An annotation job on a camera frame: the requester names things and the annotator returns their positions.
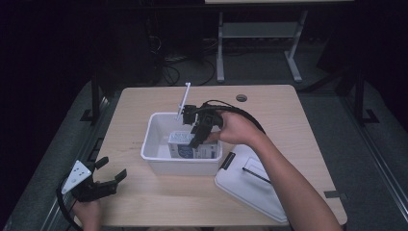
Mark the black metal stand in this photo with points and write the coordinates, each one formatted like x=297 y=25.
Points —
x=95 y=99
x=361 y=96

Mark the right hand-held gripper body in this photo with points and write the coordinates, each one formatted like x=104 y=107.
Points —
x=205 y=117

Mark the grey tape strip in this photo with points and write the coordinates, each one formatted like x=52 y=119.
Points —
x=335 y=194

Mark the grey metal desk frame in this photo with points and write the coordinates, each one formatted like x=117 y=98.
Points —
x=256 y=30

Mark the person's right hand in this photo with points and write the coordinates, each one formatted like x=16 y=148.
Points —
x=239 y=130

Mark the person's left hand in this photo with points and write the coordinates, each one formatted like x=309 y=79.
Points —
x=89 y=215

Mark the white box lid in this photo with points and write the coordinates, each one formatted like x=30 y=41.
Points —
x=243 y=192

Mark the aluminium floor rail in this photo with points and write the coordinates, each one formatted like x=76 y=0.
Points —
x=80 y=160
x=378 y=160

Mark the white plastic storage box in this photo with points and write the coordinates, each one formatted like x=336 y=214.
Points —
x=179 y=166

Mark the round grey table grommet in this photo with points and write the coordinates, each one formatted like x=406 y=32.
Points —
x=241 y=97

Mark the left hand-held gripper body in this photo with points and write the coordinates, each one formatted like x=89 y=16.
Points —
x=86 y=189

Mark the white and blue carton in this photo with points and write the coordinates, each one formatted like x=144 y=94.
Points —
x=208 y=151

